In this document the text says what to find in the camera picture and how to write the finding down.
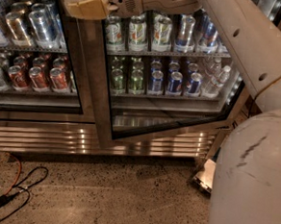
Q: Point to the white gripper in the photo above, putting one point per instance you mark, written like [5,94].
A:
[124,0]

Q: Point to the glass fridge door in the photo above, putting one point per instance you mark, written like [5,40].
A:
[40,105]
[155,67]

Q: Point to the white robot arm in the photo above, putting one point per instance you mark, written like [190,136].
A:
[247,181]

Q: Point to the stainless fridge bottom grille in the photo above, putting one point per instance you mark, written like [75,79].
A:
[80,139]

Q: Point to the silver blue tall can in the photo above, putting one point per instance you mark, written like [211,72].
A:
[45,31]

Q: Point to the white green soda can left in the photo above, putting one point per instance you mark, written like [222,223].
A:
[114,33]

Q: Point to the white green soda can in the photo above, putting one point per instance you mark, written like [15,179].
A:
[162,34]
[114,33]
[137,33]

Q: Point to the white green soda can middle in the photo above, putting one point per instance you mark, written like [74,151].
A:
[137,33]

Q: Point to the gold silver can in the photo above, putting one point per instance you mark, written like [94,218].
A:
[20,30]

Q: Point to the white green soda can right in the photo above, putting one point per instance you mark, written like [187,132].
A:
[162,34]

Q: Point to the red cola can right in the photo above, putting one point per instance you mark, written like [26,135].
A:
[59,80]

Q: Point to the red cola can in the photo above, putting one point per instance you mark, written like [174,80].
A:
[19,78]
[38,78]
[59,80]

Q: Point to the red cola can middle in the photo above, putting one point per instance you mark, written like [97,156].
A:
[38,78]

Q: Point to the red cola can left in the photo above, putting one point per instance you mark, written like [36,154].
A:
[19,78]

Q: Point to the blue soda can left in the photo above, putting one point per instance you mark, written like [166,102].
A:
[156,83]

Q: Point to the blue soda can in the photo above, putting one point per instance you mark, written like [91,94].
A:
[193,84]
[174,85]
[156,83]

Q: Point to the blue silver energy can left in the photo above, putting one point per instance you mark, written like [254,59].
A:
[183,41]

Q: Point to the blue silver energy can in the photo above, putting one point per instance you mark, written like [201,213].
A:
[208,42]
[183,41]

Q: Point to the blue soda can middle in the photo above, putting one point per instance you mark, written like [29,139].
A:
[174,85]

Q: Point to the blue silver energy can middle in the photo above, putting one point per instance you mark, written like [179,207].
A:
[208,42]

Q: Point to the blue soda can right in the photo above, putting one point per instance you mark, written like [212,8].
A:
[193,84]

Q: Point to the clear water bottle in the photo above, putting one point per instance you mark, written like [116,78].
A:
[217,82]

